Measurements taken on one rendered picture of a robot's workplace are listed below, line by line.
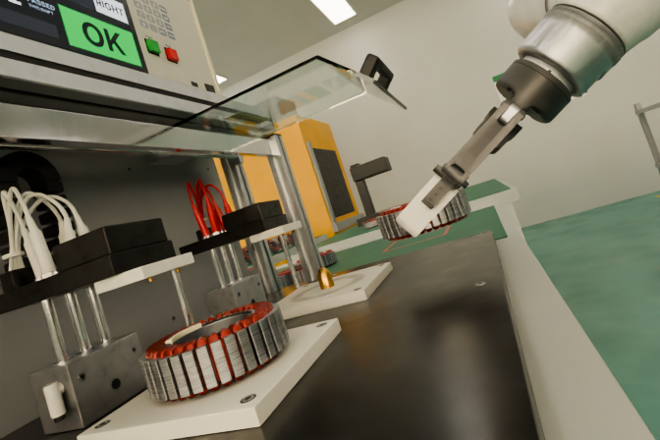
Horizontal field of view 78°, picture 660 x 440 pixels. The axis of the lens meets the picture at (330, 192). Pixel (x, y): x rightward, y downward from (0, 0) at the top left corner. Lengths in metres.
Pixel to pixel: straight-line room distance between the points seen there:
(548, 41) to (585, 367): 0.33
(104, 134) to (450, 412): 0.40
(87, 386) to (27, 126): 0.23
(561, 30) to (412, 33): 5.45
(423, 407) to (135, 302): 0.49
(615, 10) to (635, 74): 5.43
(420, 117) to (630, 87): 2.35
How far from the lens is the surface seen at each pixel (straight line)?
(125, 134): 0.50
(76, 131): 0.46
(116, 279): 0.37
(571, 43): 0.50
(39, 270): 0.46
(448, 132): 5.63
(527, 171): 5.63
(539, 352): 0.31
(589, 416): 0.24
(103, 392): 0.44
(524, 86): 0.49
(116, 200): 0.67
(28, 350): 0.56
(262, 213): 0.56
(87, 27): 0.60
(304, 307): 0.51
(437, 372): 0.26
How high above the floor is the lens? 0.87
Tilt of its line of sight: 3 degrees up
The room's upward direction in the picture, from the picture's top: 18 degrees counter-clockwise
